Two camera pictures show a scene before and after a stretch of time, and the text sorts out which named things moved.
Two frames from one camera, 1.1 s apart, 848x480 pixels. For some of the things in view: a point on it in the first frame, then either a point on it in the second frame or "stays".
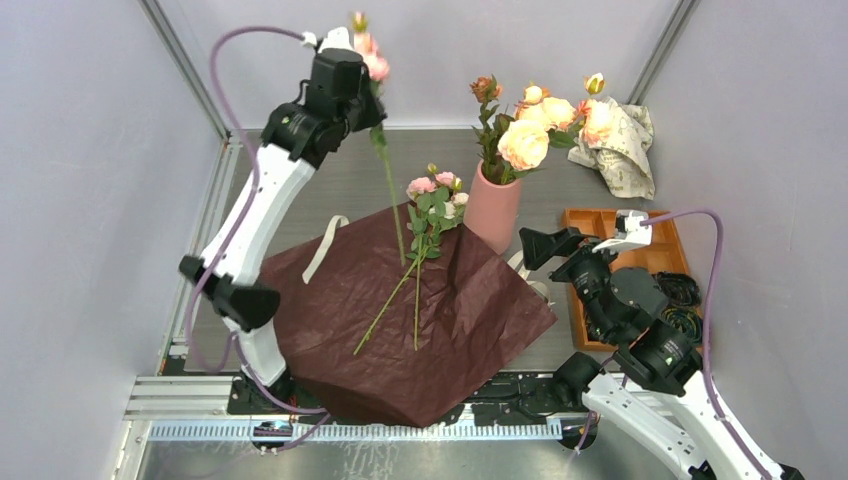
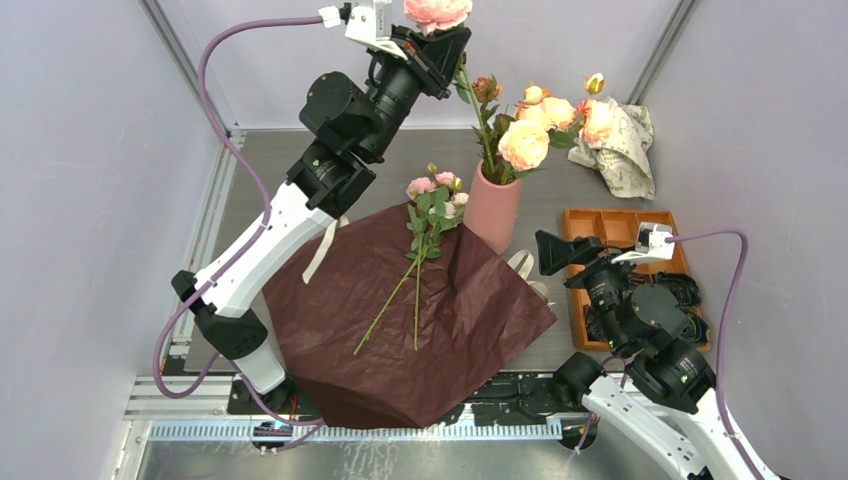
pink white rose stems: [433, 205] stays
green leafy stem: [493, 167] stays
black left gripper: [373, 114] -> [433, 63]
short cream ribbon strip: [318, 258] stays
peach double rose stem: [541, 120] stays
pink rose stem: [377, 71] -> [434, 16]
